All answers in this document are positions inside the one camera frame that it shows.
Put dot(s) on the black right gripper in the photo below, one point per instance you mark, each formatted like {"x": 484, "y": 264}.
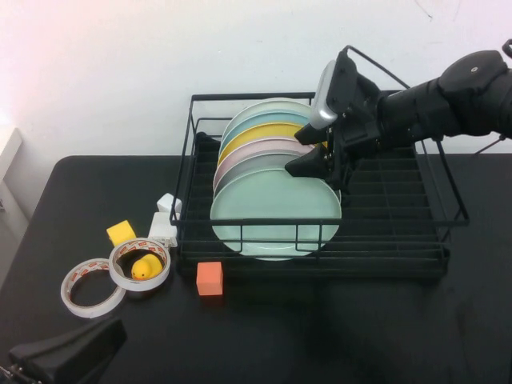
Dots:
{"x": 360, "y": 116}

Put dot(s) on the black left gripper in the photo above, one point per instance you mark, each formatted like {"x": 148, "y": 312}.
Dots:
{"x": 18, "y": 374}

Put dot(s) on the mint green plate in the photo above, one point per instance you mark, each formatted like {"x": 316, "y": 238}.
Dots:
{"x": 276, "y": 200}

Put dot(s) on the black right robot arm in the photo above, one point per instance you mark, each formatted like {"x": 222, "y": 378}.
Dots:
{"x": 460, "y": 100}

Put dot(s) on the yellow plate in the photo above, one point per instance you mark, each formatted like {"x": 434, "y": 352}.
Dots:
{"x": 260, "y": 132}

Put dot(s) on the pale green white plate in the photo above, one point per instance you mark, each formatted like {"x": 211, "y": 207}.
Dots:
{"x": 272, "y": 105}

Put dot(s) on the light blue plate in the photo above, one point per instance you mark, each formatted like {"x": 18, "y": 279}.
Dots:
{"x": 256, "y": 119}

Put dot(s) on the pink plate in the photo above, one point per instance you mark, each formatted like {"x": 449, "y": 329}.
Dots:
{"x": 248, "y": 151}

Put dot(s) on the grey white plate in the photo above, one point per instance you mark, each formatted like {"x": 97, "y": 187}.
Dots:
{"x": 248, "y": 168}

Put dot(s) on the white tape roll lying flat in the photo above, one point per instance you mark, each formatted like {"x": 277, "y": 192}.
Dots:
{"x": 80, "y": 310}

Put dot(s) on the white tape roll tilted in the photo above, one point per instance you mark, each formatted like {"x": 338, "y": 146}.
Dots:
{"x": 140, "y": 285}

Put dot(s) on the yellow rubber duck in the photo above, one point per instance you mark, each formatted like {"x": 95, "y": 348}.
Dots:
{"x": 144, "y": 269}

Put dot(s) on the black plastic drip tray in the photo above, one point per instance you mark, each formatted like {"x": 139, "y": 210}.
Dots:
{"x": 360, "y": 270}

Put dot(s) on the yellow foam cube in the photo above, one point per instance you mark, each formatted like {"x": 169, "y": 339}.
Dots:
{"x": 120, "y": 232}

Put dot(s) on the white charger with label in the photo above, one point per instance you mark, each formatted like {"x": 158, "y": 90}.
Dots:
{"x": 162, "y": 230}

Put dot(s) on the orange foam cube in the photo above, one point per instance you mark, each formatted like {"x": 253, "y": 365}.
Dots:
{"x": 209, "y": 280}

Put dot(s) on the small white cube adapter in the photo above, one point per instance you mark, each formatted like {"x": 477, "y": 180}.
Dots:
{"x": 166, "y": 203}

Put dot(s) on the white side shelf board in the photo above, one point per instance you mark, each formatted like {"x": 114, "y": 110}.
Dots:
{"x": 10, "y": 156}

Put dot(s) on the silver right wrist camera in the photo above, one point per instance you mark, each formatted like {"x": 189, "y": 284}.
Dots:
{"x": 326, "y": 100}

